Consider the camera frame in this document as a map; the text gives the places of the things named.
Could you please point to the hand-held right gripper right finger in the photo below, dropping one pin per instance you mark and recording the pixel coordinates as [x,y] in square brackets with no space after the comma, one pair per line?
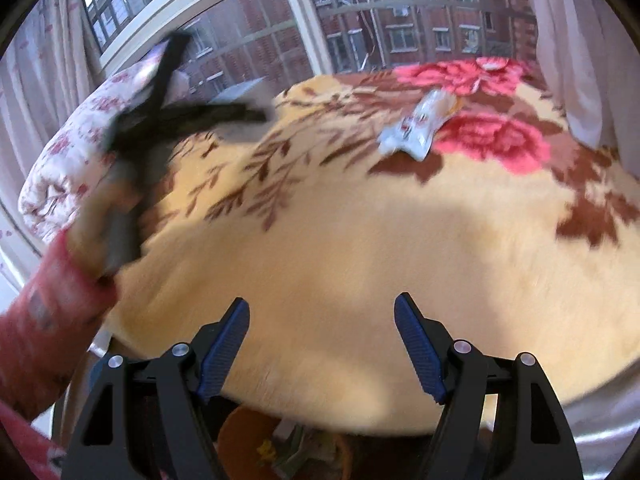
[417,342]

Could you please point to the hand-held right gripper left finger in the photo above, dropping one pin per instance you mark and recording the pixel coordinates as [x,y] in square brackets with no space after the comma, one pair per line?
[227,345]

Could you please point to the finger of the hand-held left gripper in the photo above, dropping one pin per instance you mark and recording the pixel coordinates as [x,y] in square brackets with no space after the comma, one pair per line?
[220,115]

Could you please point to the orange waste bin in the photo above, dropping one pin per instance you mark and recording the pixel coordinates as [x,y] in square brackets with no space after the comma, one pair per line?
[240,435]

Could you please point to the person's left forearm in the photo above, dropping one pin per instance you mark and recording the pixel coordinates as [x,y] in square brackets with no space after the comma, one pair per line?
[45,320]

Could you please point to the person's left hand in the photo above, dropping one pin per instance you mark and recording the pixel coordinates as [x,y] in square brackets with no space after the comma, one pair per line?
[92,230]

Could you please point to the folded floral quilt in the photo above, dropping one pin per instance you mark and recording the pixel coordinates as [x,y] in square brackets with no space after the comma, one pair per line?
[70,160]

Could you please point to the pink sheer curtain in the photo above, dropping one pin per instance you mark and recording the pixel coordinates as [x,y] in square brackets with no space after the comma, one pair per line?
[45,75]
[580,50]

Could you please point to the yellow floral blanket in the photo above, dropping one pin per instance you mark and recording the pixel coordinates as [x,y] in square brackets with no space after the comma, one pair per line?
[360,240]

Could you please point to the crumpled white snack wrapper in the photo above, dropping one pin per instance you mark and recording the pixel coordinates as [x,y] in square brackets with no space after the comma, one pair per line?
[415,127]

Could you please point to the red brick building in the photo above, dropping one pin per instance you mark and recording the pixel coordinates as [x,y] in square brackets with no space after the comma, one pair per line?
[400,15]

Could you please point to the white window frame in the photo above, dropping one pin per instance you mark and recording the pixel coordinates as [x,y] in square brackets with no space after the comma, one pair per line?
[295,25]

